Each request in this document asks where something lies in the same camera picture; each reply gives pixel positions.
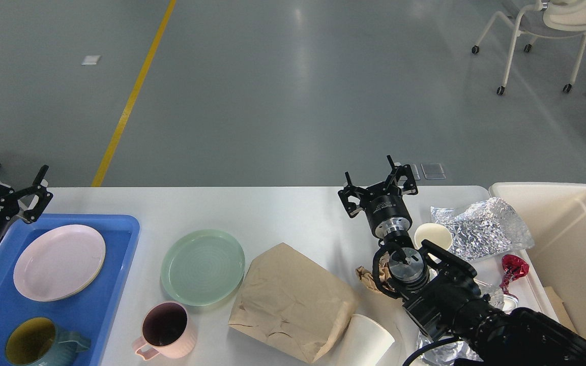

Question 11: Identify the green plate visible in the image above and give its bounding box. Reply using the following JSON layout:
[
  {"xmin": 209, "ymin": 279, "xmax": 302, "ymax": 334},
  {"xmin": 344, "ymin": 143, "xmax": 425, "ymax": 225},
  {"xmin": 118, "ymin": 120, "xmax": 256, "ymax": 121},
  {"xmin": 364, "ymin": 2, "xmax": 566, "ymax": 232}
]
[{"xmin": 160, "ymin": 229, "xmax": 246, "ymax": 307}]

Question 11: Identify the red foil wrapper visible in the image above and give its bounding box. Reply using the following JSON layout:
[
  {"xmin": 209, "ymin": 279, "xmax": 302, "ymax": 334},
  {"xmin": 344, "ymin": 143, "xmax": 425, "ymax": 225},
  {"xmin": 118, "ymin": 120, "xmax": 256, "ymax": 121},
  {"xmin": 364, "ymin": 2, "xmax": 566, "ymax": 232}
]
[{"xmin": 500, "ymin": 254, "xmax": 530, "ymax": 296}]

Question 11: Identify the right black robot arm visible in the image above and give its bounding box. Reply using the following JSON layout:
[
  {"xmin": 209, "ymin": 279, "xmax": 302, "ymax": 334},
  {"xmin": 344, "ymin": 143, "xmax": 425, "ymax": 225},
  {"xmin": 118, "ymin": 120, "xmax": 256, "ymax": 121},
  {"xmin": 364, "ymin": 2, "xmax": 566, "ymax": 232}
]
[{"xmin": 338, "ymin": 158, "xmax": 586, "ymax": 365}]

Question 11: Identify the crumpled brown paper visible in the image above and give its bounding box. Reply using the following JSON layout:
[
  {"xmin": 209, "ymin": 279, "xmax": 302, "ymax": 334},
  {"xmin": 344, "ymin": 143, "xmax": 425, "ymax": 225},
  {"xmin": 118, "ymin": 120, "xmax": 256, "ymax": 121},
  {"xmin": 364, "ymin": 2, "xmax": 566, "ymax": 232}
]
[{"xmin": 355, "ymin": 253, "xmax": 393, "ymax": 294}]

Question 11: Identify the floor socket plate right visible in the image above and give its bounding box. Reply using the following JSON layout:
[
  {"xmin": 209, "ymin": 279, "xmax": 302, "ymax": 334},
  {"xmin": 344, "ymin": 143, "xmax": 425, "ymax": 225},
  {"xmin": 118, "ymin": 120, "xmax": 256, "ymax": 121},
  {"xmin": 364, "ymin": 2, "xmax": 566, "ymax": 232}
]
[{"xmin": 420, "ymin": 163, "xmax": 447, "ymax": 180}]

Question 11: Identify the foil tray container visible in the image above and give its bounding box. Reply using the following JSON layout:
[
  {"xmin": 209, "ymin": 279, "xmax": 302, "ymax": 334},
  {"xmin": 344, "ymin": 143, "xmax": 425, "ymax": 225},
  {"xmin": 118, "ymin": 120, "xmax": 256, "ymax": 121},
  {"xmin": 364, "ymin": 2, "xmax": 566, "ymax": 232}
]
[{"xmin": 420, "ymin": 280, "xmax": 519, "ymax": 365}]

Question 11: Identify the brown paper bag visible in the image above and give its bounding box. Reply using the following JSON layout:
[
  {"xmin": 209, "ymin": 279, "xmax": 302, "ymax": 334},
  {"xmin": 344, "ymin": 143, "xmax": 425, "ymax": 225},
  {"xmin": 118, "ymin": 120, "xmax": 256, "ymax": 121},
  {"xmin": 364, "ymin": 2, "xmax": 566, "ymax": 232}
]
[{"xmin": 228, "ymin": 243, "xmax": 360, "ymax": 364}]

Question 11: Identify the floor socket plate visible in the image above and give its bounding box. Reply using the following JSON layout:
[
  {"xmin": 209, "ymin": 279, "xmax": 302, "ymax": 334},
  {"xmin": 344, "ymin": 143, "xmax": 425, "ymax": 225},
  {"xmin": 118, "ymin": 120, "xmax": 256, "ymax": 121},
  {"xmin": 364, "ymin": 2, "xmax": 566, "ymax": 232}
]
[
  {"xmin": 394, "ymin": 162, "xmax": 421, "ymax": 181},
  {"xmin": 420, "ymin": 163, "xmax": 447, "ymax": 180}
]

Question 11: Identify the blue plastic tray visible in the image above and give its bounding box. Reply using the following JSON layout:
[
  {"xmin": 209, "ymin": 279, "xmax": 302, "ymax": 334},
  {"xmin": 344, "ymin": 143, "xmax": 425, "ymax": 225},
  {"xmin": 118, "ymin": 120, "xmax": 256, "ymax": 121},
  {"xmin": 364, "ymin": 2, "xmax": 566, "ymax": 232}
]
[{"xmin": 0, "ymin": 214, "xmax": 140, "ymax": 365}]

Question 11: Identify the pink plate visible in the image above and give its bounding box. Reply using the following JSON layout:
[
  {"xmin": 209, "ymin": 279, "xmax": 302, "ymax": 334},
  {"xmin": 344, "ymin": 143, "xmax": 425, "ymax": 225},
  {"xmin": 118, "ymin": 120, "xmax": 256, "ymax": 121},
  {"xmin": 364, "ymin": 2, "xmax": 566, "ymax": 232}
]
[{"xmin": 13, "ymin": 224, "xmax": 106, "ymax": 302}]

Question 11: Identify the white office chair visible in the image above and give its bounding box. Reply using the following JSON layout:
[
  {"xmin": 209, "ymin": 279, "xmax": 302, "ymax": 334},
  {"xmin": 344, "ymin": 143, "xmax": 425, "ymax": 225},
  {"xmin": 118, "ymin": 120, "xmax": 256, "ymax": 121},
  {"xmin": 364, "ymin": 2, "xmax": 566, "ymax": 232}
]
[{"xmin": 471, "ymin": 1, "xmax": 586, "ymax": 96}]

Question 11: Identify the cardboard piece in bin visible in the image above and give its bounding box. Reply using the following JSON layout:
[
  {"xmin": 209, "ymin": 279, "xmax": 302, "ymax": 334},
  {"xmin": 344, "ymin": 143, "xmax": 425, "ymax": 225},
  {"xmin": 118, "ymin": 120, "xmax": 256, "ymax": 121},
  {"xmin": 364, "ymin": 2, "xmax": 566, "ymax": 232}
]
[{"xmin": 544, "ymin": 286, "xmax": 578, "ymax": 334}]

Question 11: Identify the crumpled aluminium foil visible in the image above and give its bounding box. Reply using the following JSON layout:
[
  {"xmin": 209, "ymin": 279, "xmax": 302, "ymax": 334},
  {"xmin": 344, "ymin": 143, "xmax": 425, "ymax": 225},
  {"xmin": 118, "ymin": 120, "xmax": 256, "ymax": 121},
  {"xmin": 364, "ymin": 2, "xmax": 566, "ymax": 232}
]
[{"xmin": 430, "ymin": 197, "xmax": 535, "ymax": 262}]

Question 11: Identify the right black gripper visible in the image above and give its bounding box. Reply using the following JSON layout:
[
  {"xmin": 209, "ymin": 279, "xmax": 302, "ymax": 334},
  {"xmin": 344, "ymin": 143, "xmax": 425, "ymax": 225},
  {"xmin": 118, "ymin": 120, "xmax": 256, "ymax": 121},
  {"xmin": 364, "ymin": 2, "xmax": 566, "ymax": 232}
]
[{"xmin": 337, "ymin": 155, "xmax": 419, "ymax": 239}]

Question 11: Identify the beige plastic bin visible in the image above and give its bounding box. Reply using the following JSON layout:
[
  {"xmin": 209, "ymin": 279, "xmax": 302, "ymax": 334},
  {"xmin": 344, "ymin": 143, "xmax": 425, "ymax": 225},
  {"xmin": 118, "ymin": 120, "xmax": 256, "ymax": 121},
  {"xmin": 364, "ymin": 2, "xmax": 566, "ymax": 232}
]
[{"xmin": 489, "ymin": 181, "xmax": 586, "ymax": 339}]

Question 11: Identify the floor socket plate left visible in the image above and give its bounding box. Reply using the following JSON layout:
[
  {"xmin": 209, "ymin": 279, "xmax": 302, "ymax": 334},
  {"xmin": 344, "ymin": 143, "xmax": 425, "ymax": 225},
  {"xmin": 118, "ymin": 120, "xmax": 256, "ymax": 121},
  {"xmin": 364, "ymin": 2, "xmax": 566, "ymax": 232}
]
[{"xmin": 394, "ymin": 162, "xmax": 421, "ymax": 181}]

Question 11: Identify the white paper cup upright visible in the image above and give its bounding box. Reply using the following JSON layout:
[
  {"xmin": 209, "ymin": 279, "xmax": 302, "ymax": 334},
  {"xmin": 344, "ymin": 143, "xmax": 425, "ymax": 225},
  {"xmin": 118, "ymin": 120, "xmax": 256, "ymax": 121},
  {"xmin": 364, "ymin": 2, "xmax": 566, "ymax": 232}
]
[{"xmin": 414, "ymin": 223, "xmax": 453, "ymax": 251}]

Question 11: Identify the teal mug yellow inside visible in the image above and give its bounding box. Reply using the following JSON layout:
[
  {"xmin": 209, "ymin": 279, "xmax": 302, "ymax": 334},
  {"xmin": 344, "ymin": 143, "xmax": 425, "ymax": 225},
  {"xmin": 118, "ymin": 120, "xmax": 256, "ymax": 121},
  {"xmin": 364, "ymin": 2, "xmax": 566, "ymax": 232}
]
[{"xmin": 4, "ymin": 317, "xmax": 91, "ymax": 365}]

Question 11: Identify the white paper cup lying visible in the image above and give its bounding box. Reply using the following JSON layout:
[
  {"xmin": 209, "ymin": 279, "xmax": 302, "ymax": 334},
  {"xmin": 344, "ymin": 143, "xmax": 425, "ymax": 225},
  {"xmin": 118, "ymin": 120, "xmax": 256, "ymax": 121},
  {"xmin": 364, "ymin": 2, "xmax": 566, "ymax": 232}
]
[{"xmin": 334, "ymin": 314, "xmax": 395, "ymax": 365}]

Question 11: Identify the pink mug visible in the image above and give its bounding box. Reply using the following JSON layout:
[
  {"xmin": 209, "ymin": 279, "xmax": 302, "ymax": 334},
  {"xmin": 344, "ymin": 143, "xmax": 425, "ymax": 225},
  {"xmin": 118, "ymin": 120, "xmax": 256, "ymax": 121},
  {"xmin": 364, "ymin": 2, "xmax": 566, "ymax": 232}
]
[{"xmin": 132, "ymin": 301, "xmax": 198, "ymax": 361}]

